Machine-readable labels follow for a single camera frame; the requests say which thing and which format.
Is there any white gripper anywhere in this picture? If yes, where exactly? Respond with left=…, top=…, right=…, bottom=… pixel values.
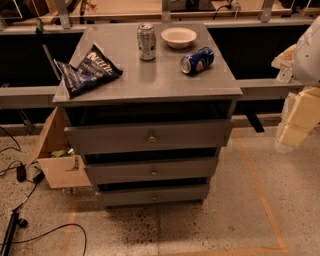
left=274, top=87, right=320, bottom=153

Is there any blue chip bag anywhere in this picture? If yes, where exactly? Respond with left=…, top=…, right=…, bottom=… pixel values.
left=54, top=44, right=123, bottom=98

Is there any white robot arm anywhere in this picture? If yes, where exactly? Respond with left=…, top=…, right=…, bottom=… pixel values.
left=271, top=17, right=320, bottom=153

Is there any blue pepsi can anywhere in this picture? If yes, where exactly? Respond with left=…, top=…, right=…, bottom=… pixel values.
left=180, top=47, right=214, bottom=75

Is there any silver 7up can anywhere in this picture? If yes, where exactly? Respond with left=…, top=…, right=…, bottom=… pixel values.
left=137, top=23, right=156, bottom=61

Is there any clear sanitizer bottle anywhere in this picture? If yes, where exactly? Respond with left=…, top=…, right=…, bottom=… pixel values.
left=276, top=68, right=293, bottom=83

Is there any top grey drawer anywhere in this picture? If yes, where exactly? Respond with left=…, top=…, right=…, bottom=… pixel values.
left=64, top=119, right=232, bottom=155

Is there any grey drawer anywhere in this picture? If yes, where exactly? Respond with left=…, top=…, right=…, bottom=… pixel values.
left=96, top=184, right=209, bottom=207
left=64, top=119, right=232, bottom=155
left=85, top=157, right=218, bottom=184

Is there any middle grey drawer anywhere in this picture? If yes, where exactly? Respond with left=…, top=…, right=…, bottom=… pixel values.
left=85, top=157, right=218, bottom=184

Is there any grey drawer cabinet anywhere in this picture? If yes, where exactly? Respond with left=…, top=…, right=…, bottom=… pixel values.
left=53, top=23, right=242, bottom=193

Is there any bottom grey drawer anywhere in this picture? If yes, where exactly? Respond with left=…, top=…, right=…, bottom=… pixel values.
left=96, top=184, right=209, bottom=207

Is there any white bowl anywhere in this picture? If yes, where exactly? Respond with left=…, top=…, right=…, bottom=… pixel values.
left=161, top=27, right=197, bottom=49

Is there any open cardboard box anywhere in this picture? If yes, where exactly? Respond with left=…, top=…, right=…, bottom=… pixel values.
left=26, top=107, right=91, bottom=189

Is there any black power adapter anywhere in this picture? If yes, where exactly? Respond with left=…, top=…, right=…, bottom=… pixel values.
left=16, top=165, right=26, bottom=182

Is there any black stand base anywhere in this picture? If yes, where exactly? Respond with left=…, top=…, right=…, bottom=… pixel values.
left=0, top=211, right=28, bottom=256

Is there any black floor cable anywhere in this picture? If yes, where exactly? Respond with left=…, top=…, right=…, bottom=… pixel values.
left=0, top=223, right=88, bottom=256

